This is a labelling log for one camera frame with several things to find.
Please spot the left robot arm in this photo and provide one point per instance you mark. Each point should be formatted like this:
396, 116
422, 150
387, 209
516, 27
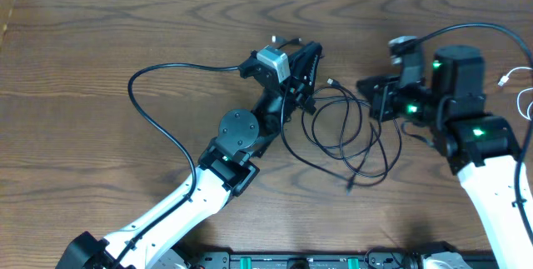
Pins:
223, 171

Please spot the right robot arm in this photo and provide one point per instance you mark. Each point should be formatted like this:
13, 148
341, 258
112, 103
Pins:
480, 148

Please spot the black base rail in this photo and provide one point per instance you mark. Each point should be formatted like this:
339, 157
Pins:
433, 255

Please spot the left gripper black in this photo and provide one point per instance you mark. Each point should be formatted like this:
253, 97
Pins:
289, 90

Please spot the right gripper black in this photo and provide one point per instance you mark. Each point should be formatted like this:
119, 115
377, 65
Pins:
381, 102

